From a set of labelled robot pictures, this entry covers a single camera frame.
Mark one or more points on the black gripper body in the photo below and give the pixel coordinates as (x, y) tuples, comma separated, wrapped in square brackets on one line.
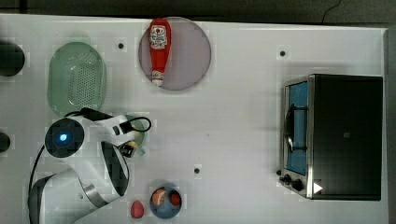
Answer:
[(126, 151)]

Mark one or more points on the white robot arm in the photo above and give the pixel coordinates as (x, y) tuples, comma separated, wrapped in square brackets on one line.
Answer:
[(97, 172)]

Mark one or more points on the orange toy fruit slice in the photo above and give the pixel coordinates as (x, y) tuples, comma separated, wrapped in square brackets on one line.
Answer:
[(158, 196)]

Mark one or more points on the red plush strawberry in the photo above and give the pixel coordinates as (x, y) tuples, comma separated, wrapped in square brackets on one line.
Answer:
[(137, 209)]

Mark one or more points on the blue bowl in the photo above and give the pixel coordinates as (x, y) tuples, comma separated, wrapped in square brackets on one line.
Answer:
[(165, 210)]

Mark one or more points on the green plastic colander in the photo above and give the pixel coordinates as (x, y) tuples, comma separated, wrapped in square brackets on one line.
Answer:
[(77, 79)]

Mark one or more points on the grey round plate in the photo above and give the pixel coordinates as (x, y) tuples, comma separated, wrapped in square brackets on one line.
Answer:
[(189, 58)]

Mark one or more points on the red plush ketchup bottle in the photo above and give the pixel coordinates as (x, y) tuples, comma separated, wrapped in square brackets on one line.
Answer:
[(160, 41)]

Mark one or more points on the black utensil holder cup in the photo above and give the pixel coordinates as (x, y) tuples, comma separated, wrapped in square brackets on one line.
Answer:
[(12, 59)]

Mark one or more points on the black toaster oven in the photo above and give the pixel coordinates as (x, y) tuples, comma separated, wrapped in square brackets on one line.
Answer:
[(332, 137)]

